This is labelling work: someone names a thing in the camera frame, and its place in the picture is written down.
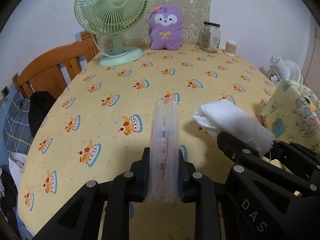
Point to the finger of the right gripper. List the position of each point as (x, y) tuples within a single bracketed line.
[(299, 160), (236, 150)]

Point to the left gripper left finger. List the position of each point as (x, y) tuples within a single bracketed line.
[(101, 209)]

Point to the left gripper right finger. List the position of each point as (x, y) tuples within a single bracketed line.
[(195, 187)]

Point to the clear plastic zip bag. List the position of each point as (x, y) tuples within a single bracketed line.
[(164, 153)]

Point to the white cloth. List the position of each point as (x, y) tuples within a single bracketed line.
[(223, 116)]

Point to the cartoon fabric storage box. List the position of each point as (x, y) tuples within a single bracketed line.
[(292, 115)]

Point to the white standing fan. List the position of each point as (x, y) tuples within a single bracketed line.
[(284, 69)]

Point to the yellow patterned tablecloth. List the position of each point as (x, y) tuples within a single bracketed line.
[(102, 122)]

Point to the cotton swab container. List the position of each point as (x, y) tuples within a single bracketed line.
[(230, 48)]

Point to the plaid pillow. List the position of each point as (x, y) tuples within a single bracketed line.
[(16, 131)]

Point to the glass jar dark lid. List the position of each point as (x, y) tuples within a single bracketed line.
[(210, 36)]

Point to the black garment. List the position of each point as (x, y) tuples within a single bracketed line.
[(40, 104)]

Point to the purple plush bunny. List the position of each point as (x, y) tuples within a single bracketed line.
[(165, 24)]

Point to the olive cartoon board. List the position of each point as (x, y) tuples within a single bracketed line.
[(194, 13)]

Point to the green desk fan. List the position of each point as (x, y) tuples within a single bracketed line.
[(112, 18)]

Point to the wall socket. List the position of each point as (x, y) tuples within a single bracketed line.
[(5, 92)]

